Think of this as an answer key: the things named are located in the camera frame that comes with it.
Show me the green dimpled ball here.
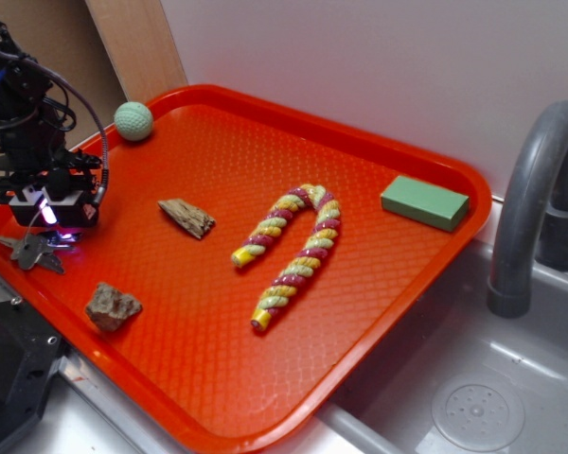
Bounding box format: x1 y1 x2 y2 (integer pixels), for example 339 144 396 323
114 101 153 142

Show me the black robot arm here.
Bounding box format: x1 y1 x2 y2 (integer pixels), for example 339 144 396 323
0 21 109 228

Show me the brown rock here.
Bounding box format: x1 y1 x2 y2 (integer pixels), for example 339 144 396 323
84 282 143 332

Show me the green rectangular block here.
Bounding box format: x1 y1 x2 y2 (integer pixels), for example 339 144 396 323
381 176 470 232

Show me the red plastic tray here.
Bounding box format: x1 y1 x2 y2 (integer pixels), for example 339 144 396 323
0 85 491 453

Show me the brown wood bark piece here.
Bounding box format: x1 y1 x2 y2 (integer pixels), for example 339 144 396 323
157 199 216 239

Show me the wooden board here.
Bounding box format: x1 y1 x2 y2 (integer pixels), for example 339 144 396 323
86 0 187 101

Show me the grey faucet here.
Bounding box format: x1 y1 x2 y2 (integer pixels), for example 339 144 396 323
488 100 568 318

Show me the twisted rope candy cane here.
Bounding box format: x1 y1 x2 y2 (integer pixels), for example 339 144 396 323
231 183 342 335

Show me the grey plastic sink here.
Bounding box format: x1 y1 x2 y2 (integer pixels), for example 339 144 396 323
319 242 568 453

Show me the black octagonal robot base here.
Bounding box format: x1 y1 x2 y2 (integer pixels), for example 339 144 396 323
0 296 64 453

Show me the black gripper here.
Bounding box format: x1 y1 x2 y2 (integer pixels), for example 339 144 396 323
0 148 102 228

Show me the silver key bunch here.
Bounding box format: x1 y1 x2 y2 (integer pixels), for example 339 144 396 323
0 234 75 274

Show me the grey braided cable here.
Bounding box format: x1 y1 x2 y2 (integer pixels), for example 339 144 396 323
0 40 111 207

